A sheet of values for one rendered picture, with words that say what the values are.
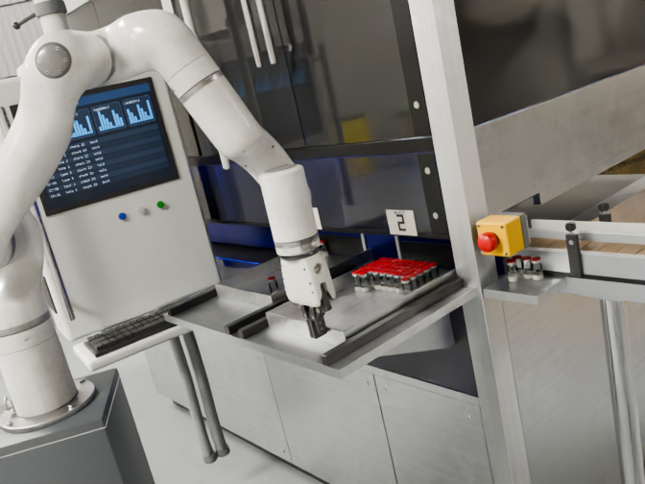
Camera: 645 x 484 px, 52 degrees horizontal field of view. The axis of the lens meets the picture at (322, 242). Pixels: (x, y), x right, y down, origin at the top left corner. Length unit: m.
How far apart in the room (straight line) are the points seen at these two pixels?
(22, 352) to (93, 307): 0.67
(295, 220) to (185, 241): 0.95
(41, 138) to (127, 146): 0.78
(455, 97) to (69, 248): 1.17
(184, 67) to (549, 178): 0.89
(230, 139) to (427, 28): 0.45
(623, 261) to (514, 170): 0.32
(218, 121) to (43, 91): 0.29
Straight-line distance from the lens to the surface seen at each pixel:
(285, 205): 1.18
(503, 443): 1.62
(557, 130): 1.67
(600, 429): 1.98
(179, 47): 1.19
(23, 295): 1.39
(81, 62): 1.18
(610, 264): 1.39
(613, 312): 1.48
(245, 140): 1.17
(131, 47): 1.22
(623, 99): 1.95
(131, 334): 1.87
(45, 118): 1.25
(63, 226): 2.00
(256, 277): 1.84
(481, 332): 1.49
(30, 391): 1.43
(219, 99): 1.17
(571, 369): 1.80
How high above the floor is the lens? 1.40
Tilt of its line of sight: 14 degrees down
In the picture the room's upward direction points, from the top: 13 degrees counter-clockwise
